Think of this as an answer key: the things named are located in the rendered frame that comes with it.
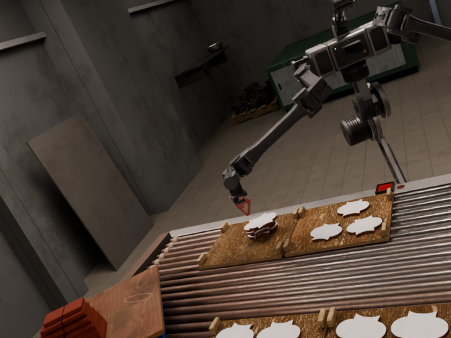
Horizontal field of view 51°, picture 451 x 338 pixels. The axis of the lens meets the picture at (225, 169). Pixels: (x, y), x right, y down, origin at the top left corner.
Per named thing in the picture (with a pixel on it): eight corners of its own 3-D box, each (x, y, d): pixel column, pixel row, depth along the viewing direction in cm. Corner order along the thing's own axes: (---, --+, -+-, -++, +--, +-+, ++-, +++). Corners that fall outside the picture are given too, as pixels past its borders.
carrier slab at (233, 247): (227, 227, 239) (227, 224, 239) (303, 213, 219) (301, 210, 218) (198, 270, 211) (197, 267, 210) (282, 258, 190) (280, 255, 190)
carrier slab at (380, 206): (304, 212, 219) (303, 209, 219) (394, 194, 200) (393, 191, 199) (285, 257, 190) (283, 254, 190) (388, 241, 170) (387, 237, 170)
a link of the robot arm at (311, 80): (339, 92, 190) (323, 74, 188) (314, 115, 193) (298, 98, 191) (317, 78, 233) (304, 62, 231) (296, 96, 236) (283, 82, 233)
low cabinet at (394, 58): (414, 45, 855) (400, -1, 830) (422, 72, 685) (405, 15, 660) (301, 86, 944) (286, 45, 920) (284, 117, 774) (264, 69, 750)
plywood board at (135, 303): (52, 320, 202) (49, 316, 202) (158, 267, 205) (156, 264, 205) (25, 403, 155) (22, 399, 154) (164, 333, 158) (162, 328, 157)
